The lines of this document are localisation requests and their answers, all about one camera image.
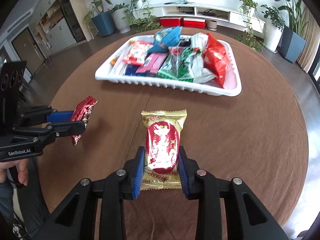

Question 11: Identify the small red foil pack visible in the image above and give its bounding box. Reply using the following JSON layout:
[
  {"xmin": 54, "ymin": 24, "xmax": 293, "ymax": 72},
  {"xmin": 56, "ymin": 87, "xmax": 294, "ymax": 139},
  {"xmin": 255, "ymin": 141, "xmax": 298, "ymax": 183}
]
[{"xmin": 69, "ymin": 95, "xmax": 98, "ymax": 148}]

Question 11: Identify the white long snack pack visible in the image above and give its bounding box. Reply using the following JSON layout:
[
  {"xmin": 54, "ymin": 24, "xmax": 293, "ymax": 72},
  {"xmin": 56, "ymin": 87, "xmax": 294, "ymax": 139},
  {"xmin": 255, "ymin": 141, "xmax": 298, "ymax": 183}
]
[{"xmin": 109, "ymin": 51, "xmax": 127, "ymax": 76}]

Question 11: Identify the blue cookie pack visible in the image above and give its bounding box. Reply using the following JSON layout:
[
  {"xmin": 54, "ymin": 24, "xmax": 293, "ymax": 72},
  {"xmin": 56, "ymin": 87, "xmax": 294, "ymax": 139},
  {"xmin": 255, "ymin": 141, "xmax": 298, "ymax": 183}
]
[{"xmin": 124, "ymin": 64, "xmax": 158, "ymax": 77}]

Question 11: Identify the gold red pie pack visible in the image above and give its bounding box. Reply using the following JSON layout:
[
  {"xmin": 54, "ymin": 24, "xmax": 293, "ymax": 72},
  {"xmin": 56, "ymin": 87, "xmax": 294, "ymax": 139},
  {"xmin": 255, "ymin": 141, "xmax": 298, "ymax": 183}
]
[{"xmin": 141, "ymin": 109, "xmax": 187, "ymax": 191}]

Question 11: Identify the red white fruit snack pack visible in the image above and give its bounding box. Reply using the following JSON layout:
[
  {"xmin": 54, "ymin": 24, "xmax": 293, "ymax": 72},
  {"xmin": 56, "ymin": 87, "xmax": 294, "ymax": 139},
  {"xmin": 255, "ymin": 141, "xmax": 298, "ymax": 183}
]
[{"xmin": 122, "ymin": 40, "xmax": 153, "ymax": 66}]

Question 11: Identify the pink snack bar wrapper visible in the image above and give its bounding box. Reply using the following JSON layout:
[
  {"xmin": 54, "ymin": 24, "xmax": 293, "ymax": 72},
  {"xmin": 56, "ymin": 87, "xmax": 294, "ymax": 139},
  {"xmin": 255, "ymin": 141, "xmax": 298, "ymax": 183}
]
[{"xmin": 136, "ymin": 53, "xmax": 168, "ymax": 74}]

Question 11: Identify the green seaweed snack pack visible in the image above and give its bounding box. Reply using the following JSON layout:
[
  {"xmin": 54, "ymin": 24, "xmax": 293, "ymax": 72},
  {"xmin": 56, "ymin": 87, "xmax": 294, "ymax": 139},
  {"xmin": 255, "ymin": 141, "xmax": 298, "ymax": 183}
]
[{"xmin": 157, "ymin": 46, "xmax": 200, "ymax": 82}]

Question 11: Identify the panda cartoon snack bag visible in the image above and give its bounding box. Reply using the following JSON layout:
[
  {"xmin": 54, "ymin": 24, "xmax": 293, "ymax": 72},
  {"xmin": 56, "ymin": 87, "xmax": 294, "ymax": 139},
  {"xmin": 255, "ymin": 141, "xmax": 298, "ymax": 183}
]
[{"xmin": 148, "ymin": 26, "xmax": 182, "ymax": 53}]

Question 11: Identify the pale green snack bag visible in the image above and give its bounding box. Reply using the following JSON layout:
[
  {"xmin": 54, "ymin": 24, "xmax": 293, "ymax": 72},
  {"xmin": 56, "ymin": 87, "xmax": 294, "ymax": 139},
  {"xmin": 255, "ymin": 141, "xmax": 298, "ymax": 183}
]
[{"xmin": 190, "ymin": 33, "xmax": 216, "ymax": 83}]

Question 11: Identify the red chip bag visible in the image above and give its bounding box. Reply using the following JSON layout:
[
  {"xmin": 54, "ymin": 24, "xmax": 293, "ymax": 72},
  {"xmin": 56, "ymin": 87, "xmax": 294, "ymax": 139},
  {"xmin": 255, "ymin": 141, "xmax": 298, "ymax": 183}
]
[{"xmin": 202, "ymin": 33, "xmax": 231, "ymax": 88}]

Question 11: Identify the orange snack bar wrapper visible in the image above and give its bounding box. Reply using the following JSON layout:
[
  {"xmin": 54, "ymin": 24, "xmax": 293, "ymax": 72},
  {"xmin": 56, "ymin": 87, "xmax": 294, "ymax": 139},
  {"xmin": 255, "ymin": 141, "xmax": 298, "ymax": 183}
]
[{"xmin": 110, "ymin": 56, "xmax": 119, "ymax": 66}]

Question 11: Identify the black snack bag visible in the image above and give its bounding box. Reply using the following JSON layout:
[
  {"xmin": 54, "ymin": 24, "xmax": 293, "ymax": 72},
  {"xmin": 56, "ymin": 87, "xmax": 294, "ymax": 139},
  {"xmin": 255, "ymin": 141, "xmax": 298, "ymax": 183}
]
[{"xmin": 178, "ymin": 37, "xmax": 191, "ymax": 47}]

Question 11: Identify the person's left forearm sleeve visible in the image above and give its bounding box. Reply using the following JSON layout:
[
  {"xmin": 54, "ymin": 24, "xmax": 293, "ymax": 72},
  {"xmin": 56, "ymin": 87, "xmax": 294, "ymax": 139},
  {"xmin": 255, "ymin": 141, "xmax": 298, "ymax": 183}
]
[{"xmin": 0, "ymin": 180, "xmax": 14, "ymax": 228}]

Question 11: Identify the person's left hand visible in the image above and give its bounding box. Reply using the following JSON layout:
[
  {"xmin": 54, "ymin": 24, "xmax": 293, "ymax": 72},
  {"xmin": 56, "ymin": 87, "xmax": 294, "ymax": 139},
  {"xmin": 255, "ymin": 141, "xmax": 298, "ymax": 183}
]
[{"xmin": 0, "ymin": 159, "xmax": 29, "ymax": 186}]

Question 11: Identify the white shelf cabinet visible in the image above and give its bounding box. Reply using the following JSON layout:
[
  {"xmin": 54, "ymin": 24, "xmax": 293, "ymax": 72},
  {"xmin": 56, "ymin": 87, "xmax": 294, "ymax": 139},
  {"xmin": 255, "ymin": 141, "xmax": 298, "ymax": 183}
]
[{"xmin": 29, "ymin": 0, "xmax": 85, "ymax": 57}]

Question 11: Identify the tall plant blue pot left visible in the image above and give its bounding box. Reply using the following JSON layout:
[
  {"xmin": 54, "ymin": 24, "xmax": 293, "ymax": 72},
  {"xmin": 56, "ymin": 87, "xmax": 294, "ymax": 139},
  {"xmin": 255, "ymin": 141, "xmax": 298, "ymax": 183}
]
[{"xmin": 84, "ymin": 0, "xmax": 116, "ymax": 37}]

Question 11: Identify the plant in white ribbed pot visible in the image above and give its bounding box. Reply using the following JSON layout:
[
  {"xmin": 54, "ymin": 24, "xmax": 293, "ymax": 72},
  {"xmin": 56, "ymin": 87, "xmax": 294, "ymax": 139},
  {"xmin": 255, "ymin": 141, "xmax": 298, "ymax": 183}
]
[{"xmin": 111, "ymin": 3, "xmax": 131, "ymax": 34}]

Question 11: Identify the trailing plant on console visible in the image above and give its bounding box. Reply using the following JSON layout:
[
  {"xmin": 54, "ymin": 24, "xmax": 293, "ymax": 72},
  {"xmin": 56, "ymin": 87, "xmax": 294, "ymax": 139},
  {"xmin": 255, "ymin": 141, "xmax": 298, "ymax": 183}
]
[{"xmin": 125, "ymin": 0, "xmax": 161, "ymax": 33}]

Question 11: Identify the white plastic tray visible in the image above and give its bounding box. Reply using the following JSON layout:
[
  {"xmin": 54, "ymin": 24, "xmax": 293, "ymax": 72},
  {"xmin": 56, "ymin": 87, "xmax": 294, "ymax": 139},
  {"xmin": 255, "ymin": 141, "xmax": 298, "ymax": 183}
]
[{"xmin": 95, "ymin": 33, "xmax": 242, "ymax": 96}]

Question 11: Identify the left red storage box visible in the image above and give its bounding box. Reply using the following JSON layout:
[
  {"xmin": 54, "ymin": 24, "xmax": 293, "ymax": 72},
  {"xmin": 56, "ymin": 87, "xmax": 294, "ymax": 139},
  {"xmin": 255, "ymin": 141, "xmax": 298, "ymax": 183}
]
[{"xmin": 159, "ymin": 17, "xmax": 183, "ymax": 27}]

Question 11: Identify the red storage box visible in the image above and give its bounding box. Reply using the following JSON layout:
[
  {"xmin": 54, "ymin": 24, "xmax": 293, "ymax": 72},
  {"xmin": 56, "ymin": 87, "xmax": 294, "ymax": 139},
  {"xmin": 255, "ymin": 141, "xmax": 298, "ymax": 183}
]
[
  {"xmin": 159, "ymin": 17, "xmax": 183, "ymax": 27},
  {"xmin": 183, "ymin": 17, "xmax": 206, "ymax": 29}
]

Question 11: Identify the right red storage box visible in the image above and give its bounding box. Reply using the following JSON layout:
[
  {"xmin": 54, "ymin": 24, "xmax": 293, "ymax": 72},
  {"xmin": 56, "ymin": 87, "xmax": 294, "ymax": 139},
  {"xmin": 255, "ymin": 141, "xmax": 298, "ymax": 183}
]
[{"xmin": 183, "ymin": 17, "xmax": 206, "ymax": 29}]

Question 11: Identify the small beige pot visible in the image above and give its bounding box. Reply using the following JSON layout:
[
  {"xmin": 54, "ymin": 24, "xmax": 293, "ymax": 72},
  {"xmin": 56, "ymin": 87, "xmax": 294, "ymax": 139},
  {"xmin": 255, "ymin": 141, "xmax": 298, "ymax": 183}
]
[{"xmin": 206, "ymin": 20, "xmax": 217, "ymax": 31}]

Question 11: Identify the trailing plant right console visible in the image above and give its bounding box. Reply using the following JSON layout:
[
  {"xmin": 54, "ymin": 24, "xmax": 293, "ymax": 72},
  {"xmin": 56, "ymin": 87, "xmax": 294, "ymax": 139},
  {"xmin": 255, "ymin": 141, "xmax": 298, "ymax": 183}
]
[{"xmin": 235, "ymin": 0, "xmax": 264, "ymax": 52}]

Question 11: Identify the large plant blue pot right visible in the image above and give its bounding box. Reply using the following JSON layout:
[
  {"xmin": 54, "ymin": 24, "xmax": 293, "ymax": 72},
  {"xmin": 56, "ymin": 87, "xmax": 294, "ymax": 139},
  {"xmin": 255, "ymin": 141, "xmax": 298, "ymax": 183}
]
[{"xmin": 274, "ymin": 0, "xmax": 307, "ymax": 63}]

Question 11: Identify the beige curtain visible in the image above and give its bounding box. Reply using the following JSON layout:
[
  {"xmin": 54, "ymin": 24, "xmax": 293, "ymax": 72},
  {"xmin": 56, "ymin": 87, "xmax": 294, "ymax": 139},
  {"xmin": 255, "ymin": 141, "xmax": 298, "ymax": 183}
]
[{"xmin": 297, "ymin": 8, "xmax": 320, "ymax": 73}]

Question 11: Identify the plant in white pot right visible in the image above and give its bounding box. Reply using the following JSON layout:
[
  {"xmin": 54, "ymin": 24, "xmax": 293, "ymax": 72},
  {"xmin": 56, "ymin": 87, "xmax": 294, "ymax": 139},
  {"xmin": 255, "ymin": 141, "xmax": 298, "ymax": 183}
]
[{"xmin": 261, "ymin": 4, "xmax": 285, "ymax": 53}]

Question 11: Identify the white tv console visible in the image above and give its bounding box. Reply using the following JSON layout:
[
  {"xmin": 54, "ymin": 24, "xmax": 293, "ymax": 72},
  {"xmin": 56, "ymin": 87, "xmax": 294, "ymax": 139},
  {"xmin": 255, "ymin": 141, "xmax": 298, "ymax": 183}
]
[{"xmin": 139, "ymin": 3, "xmax": 266, "ymax": 34}]

